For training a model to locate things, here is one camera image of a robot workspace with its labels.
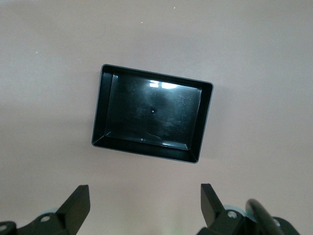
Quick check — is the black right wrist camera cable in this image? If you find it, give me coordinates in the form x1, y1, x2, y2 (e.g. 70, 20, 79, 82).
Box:
246, 198, 284, 235

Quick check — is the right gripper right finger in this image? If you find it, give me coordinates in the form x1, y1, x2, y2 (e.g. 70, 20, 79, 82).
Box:
197, 183, 260, 235

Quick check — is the black plastic box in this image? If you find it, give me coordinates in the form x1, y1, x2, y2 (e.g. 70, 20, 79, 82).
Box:
91, 64, 214, 165

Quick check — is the brown table cover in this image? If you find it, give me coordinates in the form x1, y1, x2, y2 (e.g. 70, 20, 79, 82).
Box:
0, 0, 313, 235

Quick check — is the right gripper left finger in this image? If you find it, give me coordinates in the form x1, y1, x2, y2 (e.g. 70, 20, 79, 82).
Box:
17, 185, 90, 235

